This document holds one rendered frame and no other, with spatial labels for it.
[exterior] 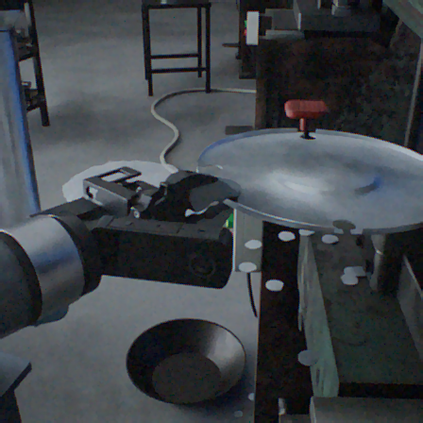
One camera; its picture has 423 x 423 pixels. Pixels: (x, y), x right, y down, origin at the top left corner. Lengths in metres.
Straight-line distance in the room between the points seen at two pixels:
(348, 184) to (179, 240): 0.24
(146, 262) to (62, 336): 1.22
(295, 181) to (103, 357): 1.06
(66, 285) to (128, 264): 0.06
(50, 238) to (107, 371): 1.13
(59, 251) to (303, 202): 0.26
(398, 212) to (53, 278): 0.34
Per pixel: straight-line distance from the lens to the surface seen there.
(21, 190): 0.73
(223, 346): 1.53
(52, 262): 0.42
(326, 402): 0.59
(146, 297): 1.76
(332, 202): 0.59
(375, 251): 0.70
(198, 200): 0.52
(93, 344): 1.62
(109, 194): 0.50
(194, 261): 0.44
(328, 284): 0.73
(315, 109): 0.98
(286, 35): 2.18
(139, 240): 0.45
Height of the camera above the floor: 1.07
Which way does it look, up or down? 29 degrees down
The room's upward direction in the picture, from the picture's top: straight up
